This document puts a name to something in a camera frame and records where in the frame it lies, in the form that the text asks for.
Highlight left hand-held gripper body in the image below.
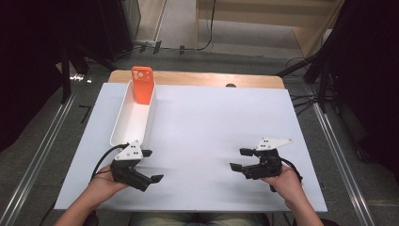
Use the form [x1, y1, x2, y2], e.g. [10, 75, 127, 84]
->
[109, 139, 152, 193]

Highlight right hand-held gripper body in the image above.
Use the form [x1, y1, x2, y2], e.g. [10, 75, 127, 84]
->
[244, 137, 295, 181]

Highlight white plastic bin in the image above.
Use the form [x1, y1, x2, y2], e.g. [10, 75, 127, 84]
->
[109, 79, 158, 151]

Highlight person's left hand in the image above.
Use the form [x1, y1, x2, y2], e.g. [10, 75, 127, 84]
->
[88, 171, 127, 202]

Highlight person's right hand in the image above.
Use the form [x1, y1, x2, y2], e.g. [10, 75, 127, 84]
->
[259, 164, 304, 205]

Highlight person's grey-green trousers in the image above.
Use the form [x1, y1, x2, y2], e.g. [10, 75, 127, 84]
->
[129, 212, 272, 226]

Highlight wooden table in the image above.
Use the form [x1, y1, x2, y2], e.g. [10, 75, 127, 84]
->
[107, 69, 286, 89]

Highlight black metal stand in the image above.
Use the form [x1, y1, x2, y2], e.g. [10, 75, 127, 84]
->
[59, 40, 117, 105]
[276, 29, 335, 114]

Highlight black cabinet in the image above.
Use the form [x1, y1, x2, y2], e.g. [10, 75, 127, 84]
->
[98, 0, 142, 60]

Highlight light wooden shelf unit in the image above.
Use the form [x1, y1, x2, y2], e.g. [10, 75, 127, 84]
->
[195, 0, 346, 58]

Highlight black curtain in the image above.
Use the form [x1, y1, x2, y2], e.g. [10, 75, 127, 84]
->
[326, 0, 399, 177]
[0, 0, 104, 153]

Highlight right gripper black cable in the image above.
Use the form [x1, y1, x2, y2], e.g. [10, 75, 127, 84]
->
[279, 157, 304, 186]

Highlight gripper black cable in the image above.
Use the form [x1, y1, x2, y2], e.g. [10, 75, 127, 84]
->
[89, 142, 130, 184]
[279, 157, 304, 186]

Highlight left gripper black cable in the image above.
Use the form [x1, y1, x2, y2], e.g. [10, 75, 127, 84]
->
[89, 142, 130, 184]

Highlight black floor cable bundle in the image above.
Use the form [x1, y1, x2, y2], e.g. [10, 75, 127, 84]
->
[290, 93, 319, 116]

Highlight metal floor rail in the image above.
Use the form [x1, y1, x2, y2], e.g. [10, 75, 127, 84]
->
[311, 102, 377, 226]
[0, 89, 78, 226]

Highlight hanging black cable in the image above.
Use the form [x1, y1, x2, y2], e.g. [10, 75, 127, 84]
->
[197, 0, 217, 52]

